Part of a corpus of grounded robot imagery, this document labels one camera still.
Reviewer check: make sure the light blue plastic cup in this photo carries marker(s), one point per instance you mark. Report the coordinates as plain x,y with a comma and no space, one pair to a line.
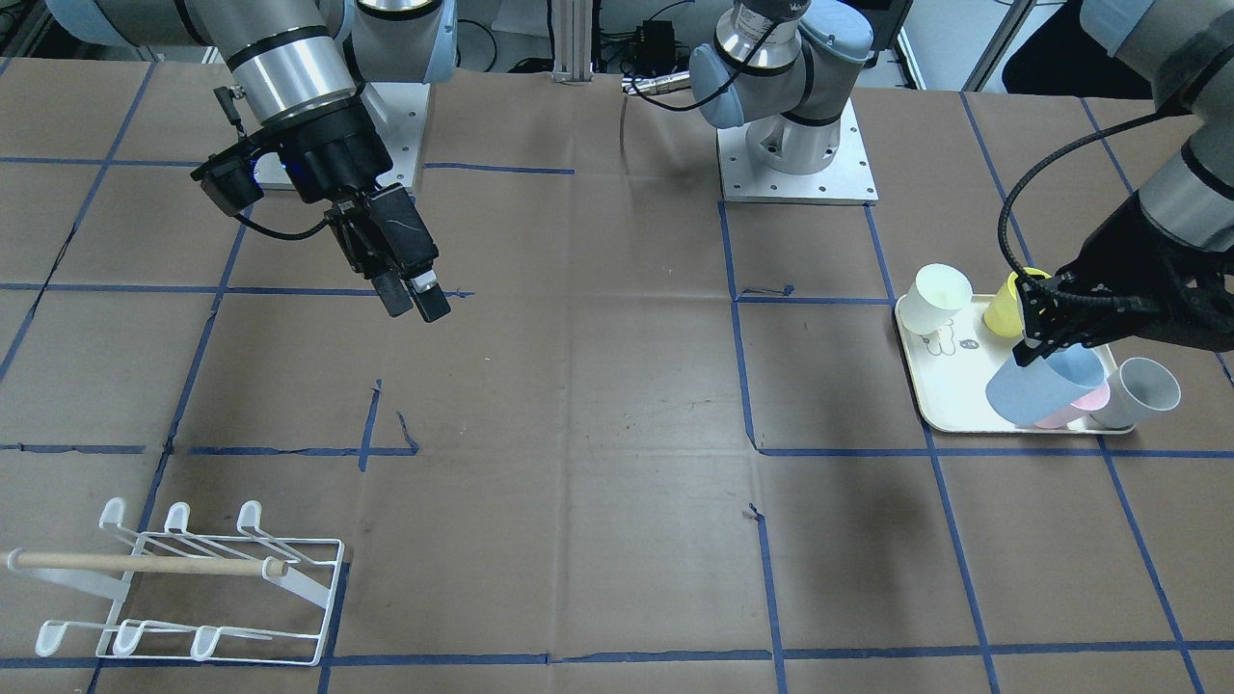
1025,395

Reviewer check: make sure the yellow plastic cup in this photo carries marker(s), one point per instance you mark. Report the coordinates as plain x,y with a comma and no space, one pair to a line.
1003,315

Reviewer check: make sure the pink plastic cup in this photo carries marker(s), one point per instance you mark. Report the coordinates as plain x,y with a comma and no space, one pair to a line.
1090,403

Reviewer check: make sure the grey plastic cup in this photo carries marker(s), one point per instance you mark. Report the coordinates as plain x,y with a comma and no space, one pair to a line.
1140,389

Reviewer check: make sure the white plastic cup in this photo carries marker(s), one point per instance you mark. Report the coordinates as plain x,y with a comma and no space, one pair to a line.
937,293

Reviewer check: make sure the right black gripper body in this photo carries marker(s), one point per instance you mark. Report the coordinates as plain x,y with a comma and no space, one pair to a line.
333,149

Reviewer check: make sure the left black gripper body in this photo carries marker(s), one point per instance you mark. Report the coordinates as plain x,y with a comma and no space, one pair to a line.
1126,253

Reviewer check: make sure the cream plastic tray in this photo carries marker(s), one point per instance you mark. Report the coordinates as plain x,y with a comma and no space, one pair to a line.
949,369

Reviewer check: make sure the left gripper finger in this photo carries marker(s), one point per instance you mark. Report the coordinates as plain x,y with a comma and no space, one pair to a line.
1031,285
1048,330

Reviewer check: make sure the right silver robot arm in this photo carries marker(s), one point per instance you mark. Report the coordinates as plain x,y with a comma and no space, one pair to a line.
306,78

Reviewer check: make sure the white wire cup rack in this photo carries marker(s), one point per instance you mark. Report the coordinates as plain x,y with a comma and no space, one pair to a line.
246,597

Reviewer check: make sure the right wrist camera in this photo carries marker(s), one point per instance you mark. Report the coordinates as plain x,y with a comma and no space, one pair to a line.
229,182

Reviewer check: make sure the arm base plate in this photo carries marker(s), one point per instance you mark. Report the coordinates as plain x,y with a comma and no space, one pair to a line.
775,160
400,112

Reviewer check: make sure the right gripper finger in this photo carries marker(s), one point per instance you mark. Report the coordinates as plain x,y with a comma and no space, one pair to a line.
396,299
428,297

